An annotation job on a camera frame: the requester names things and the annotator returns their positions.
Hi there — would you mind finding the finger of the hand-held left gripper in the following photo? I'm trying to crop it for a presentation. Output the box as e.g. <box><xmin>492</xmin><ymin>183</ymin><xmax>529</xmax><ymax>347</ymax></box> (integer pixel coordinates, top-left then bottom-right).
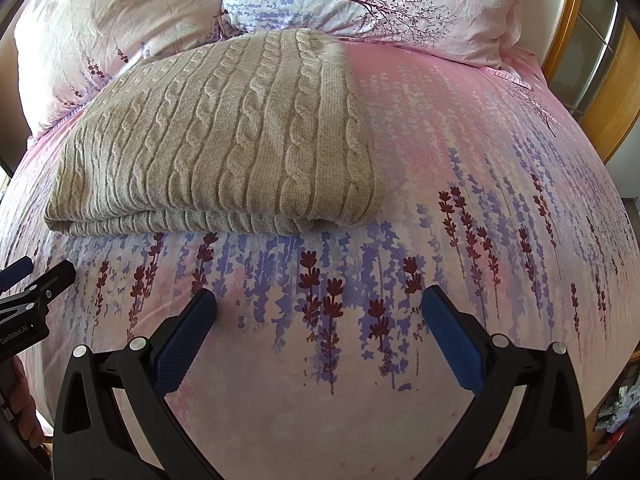
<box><xmin>0</xmin><ymin>260</ymin><xmax>77</xmax><ymax>322</ymax></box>
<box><xmin>0</xmin><ymin>257</ymin><xmax>34</xmax><ymax>292</ymax></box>

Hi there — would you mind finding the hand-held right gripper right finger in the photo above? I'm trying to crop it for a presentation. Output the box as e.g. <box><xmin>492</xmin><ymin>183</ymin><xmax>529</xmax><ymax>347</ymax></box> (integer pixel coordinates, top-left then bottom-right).
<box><xmin>421</xmin><ymin>285</ymin><xmax>587</xmax><ymax>480</ymax></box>

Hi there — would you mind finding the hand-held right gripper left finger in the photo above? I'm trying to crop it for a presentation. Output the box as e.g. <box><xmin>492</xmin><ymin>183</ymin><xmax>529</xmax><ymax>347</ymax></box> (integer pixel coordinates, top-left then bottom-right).
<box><xmin>52</xmin><ymin>288</ymin><xmax>218</xmax><ymax>480</ymax></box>

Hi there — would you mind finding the beige cable-knit sweater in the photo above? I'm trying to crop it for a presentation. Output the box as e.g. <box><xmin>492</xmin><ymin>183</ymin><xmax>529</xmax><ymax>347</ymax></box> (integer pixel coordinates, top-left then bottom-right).
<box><xmin>44</xmin><ymin>29</ymin><xmax>377</xmax><ymax>237</ymax></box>

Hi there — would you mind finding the person's left hand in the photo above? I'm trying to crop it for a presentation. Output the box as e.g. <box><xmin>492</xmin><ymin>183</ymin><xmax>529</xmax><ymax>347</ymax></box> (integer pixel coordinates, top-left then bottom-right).
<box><xmin>9</xmin><ymin>354</ymin><xmax>47</xmax><ymax>450</ymax></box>

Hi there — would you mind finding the pink floral bed sheet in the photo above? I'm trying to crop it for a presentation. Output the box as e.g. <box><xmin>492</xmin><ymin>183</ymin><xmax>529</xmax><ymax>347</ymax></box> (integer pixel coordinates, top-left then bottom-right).
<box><xmin>0</xmin><ymin>35</ymin><xmax>637</xmax><ymax>480</ymax></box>

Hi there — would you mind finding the pile of clutter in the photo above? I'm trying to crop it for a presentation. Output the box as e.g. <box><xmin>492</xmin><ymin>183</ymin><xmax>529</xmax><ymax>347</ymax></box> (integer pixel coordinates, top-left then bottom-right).
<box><xmin>592</xmin><ymin>382</ymin><xmax>640</xmax><ymax>433</ymax></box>

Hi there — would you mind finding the pink floral pillow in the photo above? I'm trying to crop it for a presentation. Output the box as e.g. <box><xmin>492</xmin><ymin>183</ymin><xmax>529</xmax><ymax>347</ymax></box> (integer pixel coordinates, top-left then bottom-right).
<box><xmin>14</xmin><ymin>0</ymin><xmax>242</xmax><ymax>137</ymax></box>

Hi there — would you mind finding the wooden headboard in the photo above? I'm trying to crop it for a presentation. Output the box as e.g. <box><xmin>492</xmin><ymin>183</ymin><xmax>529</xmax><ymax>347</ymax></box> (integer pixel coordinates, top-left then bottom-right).
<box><xmin>542</xmin><ymin>0</ymin><xmax>640</xmax><ymax>163</ymax></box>

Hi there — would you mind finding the floral pillow with tree print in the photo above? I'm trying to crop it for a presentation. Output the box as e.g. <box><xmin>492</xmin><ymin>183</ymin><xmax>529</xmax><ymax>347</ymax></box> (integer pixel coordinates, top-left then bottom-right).
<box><xmin>221</xmin><ymin>0</ymin><xmax>540</xmax><ymax>77</ymax></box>

